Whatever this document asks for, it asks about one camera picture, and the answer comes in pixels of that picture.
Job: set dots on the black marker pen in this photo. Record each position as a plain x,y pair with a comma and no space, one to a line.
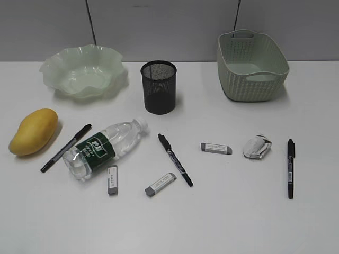
291,156
174,159
67,146

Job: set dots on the waste paper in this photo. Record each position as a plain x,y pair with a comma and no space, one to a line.
257,147

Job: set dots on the clear water bottle green label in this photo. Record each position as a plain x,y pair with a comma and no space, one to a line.
114,142

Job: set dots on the yellow mango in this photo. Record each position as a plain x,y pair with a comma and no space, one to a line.
34,132

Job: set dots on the grey white eraser middle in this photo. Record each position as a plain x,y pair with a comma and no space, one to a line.
159,184

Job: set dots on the grey white eraser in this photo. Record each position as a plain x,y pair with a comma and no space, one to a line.
159,184
216,148
112,180

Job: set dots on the black mesh pen holder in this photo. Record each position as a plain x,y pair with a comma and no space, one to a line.
159,86

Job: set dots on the grey white eraser right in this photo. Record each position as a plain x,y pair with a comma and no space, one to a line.
216,148

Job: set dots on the grey white eraser left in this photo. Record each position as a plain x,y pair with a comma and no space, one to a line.
112,180

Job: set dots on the pale green wavy plate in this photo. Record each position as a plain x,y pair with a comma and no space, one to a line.
85,72

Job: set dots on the pale green woven basket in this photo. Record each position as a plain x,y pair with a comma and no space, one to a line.
251,66

